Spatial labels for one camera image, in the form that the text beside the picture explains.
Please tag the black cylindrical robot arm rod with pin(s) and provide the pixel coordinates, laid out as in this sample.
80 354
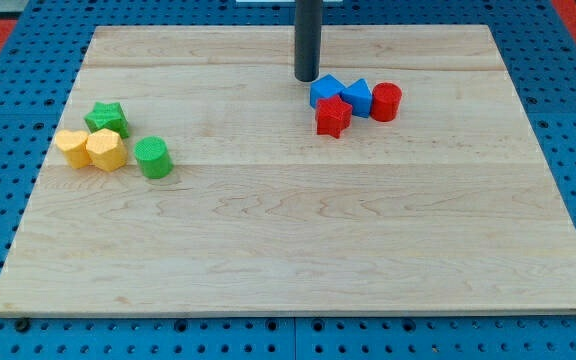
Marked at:
307 39

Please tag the light wooden board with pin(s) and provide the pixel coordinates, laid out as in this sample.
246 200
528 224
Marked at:
450 209

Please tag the red star block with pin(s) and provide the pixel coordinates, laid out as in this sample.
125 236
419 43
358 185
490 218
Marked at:
333 116

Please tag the blue cube block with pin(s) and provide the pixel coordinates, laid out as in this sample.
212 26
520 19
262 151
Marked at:
323 88

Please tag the blue triangular prism block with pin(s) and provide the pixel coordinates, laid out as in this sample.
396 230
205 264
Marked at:
359 96

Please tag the red cylinder block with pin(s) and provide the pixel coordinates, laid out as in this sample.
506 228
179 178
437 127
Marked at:
386 98

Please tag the green cylinder block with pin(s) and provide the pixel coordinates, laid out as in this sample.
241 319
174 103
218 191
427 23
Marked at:
152 156

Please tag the yellow hexagon block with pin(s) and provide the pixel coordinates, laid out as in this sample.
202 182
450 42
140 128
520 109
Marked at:
106 150

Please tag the green star block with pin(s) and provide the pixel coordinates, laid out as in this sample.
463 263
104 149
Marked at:
107 116

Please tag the yellow heart block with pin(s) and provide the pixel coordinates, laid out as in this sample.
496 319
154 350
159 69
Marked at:
72 145

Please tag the blue perforated base mat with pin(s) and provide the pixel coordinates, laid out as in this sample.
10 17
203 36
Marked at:
38 65

